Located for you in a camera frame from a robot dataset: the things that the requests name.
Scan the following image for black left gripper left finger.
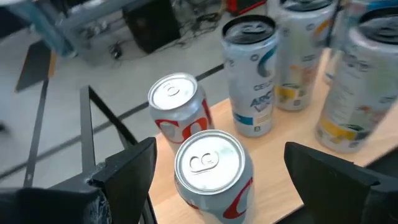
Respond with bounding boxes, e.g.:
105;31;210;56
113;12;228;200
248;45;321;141
0;136;159;224

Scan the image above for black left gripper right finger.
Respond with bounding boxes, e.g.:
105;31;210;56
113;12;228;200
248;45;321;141
284;141;398;224

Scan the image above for silver Diet Coke can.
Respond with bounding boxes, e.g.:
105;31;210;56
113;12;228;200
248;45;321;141
173;129;255;224
147;72;215;153

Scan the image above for Celsius Tropical Vibe can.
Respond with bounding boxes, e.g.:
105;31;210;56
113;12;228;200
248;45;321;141
273;0;338;112
314;6;398;154

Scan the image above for Celsius Arctic Vibe can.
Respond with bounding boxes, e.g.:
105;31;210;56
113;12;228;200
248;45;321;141
221;14;279;138

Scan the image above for blue silver Red Bull can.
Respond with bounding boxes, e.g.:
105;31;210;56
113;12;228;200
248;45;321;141
325;0;374;83

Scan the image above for wooden shelf board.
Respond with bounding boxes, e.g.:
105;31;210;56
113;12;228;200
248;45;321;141
148;48;398;224

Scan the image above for black hazard-striped floor mat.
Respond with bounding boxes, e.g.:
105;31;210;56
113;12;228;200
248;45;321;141
14;39;53;93

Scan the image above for black equipment box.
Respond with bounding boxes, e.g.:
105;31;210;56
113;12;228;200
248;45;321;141
122;0;182;54

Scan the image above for red case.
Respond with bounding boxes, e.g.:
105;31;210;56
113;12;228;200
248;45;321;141
226;0;267;16

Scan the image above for black metal shelf frame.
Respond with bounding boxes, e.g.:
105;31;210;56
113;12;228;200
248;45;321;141
79;85;158;224

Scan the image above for tangled black floor cables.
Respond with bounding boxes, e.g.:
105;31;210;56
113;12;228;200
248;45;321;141
174;6;226;43

